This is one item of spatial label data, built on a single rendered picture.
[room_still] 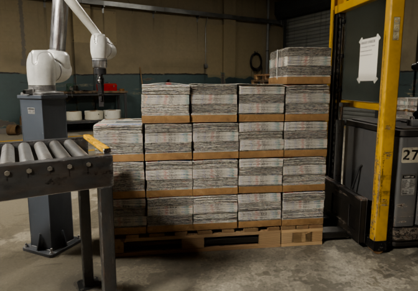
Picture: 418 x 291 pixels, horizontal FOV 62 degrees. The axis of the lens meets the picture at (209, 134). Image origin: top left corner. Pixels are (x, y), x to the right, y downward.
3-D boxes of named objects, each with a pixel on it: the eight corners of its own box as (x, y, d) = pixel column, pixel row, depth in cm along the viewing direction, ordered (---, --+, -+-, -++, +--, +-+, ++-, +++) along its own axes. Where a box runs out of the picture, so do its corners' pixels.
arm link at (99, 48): (105, 58, 211) (112, 60, 224) (104, 32, 209) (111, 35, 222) (88, 58, 211) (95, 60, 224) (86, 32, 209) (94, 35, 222)
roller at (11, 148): (12, 141, 160) (-1, 145, 158) (12, 161, 119) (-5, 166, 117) (15, 151, 161) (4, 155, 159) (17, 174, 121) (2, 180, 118)
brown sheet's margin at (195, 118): (188, 116, 248) (188, 110, 247) (227, 115, 251) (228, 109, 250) (190, 122, 211) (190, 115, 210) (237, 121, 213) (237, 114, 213)
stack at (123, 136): (108, 232, 253) (103, 118, 241) (264, 224, 267) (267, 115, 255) (99, 258, 215) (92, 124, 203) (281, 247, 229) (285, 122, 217)
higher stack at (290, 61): (264, 224, 267) (267, 51, 248) (301, 222, 271) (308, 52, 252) (280, 247, 229) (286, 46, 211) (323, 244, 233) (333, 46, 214)
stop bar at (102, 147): (89, 137, 174) (89, 133, 174) (111, 153, 136) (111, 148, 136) (83, 138, 172) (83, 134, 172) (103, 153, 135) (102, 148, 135)
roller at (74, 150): (74, 148, 174) (74, 138, 173) (92, 168, 133) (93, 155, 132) (63, 148, 171) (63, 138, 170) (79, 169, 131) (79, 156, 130)
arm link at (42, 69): (22, 85, 209) (18, 48, 206) (38, 85, 227) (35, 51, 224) (48, 85, 208) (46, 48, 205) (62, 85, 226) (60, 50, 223)
